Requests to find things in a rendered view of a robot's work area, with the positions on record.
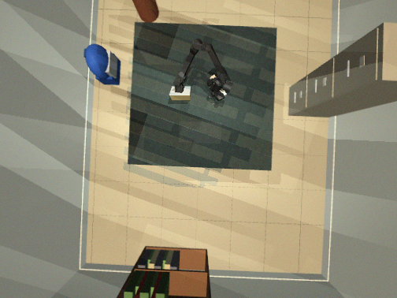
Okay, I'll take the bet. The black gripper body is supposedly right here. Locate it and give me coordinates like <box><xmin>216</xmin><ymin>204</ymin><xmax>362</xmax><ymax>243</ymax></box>
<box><xmin>207</xmin><ymin>78</ymin><xmax>224</xmax><ymax>101</ymax></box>

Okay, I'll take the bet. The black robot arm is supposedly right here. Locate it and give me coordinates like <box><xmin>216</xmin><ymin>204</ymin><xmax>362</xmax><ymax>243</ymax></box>
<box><xmin>173</xmin><ymin>39</ymin><xmax>233</xmax><ymax>93</ymax></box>

